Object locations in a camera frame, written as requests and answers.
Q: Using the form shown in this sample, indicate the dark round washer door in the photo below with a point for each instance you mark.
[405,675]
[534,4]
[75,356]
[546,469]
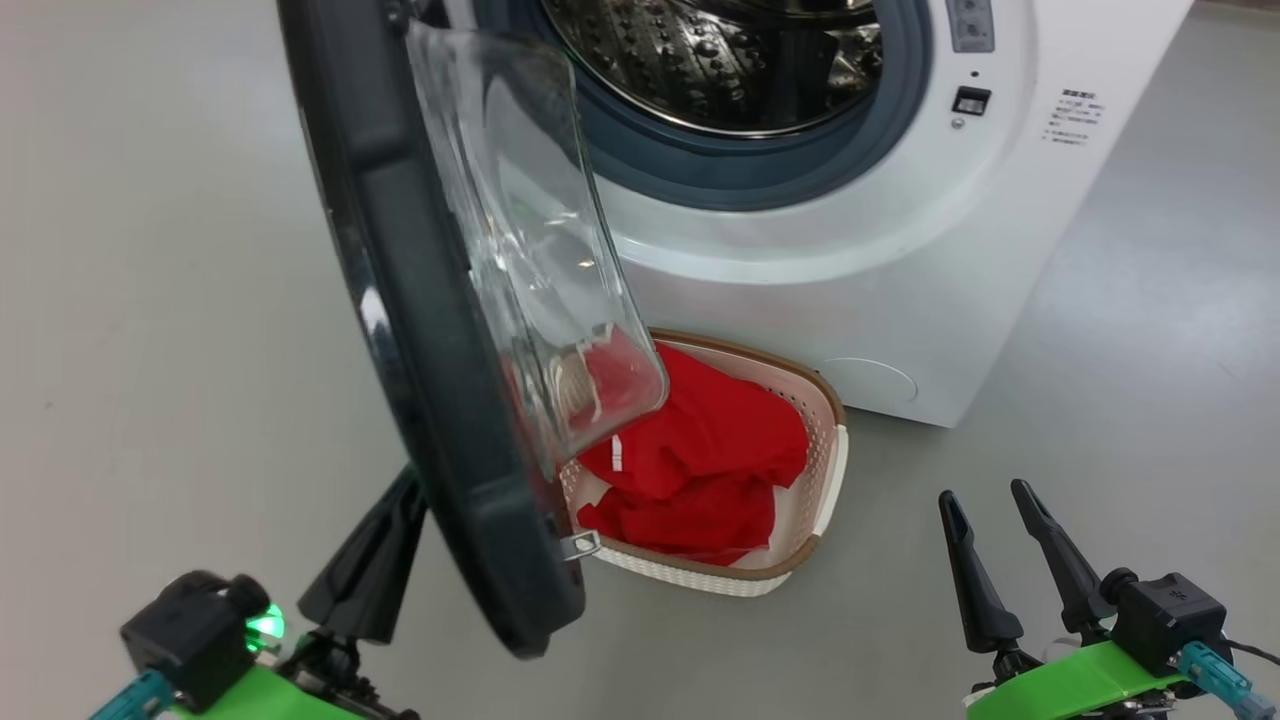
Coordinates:
[440,330]

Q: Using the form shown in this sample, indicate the cream perforated laundry basket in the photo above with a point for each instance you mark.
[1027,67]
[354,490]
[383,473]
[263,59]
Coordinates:
[815,470]

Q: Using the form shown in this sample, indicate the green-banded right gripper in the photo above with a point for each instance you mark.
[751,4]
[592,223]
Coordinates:
[1080,685]

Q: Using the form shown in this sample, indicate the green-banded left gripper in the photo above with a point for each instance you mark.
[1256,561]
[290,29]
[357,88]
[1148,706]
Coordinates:
[270,695]

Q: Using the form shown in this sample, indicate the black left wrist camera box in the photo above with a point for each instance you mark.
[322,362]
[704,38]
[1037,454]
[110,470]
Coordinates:
[190,635]

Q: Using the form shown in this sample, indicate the white front-load washing machine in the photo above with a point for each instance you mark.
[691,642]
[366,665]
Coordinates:
[900,260]

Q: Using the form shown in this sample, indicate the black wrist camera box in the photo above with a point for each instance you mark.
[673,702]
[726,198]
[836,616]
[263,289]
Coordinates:
[190,635]
[1165,620]

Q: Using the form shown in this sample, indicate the plain red garment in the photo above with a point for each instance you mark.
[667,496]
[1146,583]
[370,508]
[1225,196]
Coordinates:
[720,430]

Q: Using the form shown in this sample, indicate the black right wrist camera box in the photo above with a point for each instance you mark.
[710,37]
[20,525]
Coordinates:
[1165,620]

